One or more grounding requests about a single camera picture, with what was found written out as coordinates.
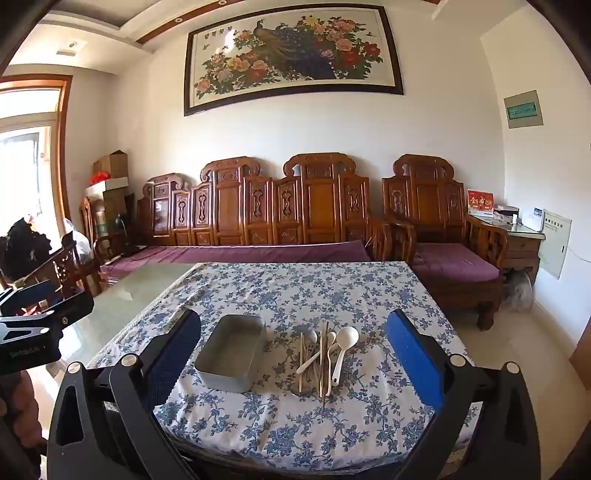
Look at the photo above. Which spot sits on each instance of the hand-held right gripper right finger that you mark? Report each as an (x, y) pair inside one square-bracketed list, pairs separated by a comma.
[(411, 353)]

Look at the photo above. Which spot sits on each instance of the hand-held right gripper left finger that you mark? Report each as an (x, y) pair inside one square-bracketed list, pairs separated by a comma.
[(178, 353)]

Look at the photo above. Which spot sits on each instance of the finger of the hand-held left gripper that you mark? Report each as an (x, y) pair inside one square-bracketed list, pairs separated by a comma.
[(39, 293), (74, 307)]

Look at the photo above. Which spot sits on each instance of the rectangular metal tray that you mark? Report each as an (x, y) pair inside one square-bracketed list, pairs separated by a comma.
[(231, 369)]

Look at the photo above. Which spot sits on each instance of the small white spoon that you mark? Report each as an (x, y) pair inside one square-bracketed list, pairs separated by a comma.
[(331, 337)]

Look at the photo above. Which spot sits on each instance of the wooden chopstick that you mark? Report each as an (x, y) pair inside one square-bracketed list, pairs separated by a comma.
[(320, 350), (300, 360), (324, 364)]

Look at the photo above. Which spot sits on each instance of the wooden chopsticks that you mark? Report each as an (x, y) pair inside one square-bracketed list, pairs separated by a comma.
[(311, 336)]

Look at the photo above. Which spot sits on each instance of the white spork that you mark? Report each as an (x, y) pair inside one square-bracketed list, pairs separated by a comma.
[(310, 363)]

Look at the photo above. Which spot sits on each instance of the wooden chair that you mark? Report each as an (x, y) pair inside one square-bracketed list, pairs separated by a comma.
[(60, 272)]

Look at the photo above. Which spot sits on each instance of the black cloth pile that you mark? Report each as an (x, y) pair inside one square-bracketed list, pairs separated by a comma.
[(25, 249)]

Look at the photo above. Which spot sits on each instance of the white plastic bag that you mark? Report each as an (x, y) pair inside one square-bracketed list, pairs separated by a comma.
[(82, 244)]

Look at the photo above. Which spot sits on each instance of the purple armchair cushion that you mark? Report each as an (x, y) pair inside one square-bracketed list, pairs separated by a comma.
[(452, 263)]

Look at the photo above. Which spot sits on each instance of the purple sofa cushion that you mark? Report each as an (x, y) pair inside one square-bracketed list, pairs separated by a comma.
[(240, 254)]

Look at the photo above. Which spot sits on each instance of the clear plastic bag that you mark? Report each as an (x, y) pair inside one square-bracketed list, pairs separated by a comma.
[(517, 293)]

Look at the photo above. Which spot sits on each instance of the flat white box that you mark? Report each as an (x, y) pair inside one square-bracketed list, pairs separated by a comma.
[(107, 185)]

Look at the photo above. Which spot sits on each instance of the red flower bunch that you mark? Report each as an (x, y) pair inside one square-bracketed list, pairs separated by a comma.
[(100, 178)]

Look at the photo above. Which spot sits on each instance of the blue floral tablecloth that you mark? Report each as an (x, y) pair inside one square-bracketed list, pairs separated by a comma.
[(300, 429)]

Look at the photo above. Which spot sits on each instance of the cardboard box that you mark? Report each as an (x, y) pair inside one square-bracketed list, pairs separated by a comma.
[(111, 165)]

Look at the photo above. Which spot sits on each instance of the carved wooden armchair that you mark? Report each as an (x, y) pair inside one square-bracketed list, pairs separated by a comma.
[(429, 203)]

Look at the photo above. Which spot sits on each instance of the wooden side table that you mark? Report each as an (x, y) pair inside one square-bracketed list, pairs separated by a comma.
[(521, 249)]

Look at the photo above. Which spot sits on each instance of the carved wooden sofa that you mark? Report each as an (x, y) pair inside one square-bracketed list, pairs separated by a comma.
[(231, 207)]

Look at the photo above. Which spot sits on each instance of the wooden framed window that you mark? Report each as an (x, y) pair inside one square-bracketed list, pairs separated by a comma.
[(63, 138)]

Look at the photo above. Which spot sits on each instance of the red desk calendar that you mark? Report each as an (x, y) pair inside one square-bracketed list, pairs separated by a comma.
[(480, 202)]

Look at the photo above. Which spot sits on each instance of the white electrical panel door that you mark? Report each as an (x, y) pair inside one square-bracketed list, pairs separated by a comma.
[(554, 244)]

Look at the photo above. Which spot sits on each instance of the white box device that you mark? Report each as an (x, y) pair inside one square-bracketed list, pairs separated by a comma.
[(531, 218)]

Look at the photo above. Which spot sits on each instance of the ceiling light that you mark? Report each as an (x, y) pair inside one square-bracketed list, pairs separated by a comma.
[(75, 44)]

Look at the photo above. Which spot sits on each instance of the framed peacock flower painting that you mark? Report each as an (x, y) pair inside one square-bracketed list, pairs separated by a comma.
[(286, 55)]

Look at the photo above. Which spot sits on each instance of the green framed wall box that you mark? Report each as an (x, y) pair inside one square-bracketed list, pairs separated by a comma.
[(522, 108)]

